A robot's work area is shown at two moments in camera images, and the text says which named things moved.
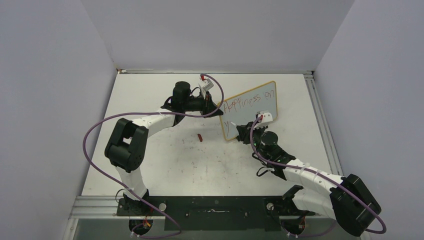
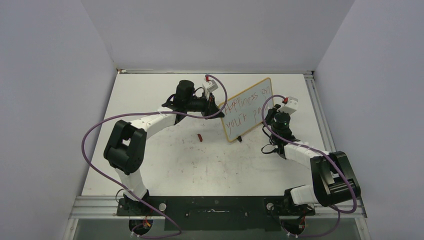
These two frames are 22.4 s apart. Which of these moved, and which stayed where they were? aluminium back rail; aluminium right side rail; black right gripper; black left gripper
Moved: black right gripper
Stayed: aluminium back rail; aluminium right side rail; black left gripper
